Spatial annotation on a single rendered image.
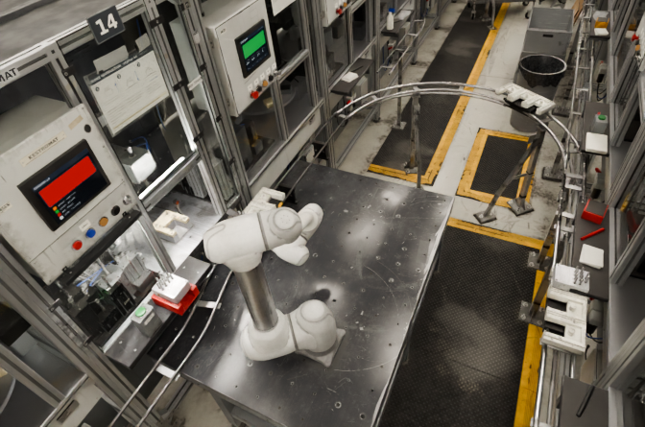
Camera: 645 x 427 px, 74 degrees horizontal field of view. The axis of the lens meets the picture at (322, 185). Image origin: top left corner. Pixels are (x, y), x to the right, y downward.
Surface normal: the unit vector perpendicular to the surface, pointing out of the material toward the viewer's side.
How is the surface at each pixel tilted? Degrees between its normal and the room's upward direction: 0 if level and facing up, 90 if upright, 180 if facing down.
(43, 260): 90
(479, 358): 0
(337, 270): 0
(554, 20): 89
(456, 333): 0
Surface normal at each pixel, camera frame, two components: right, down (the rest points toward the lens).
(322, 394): -0.10, -0.73
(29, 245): 0.90, 0.23
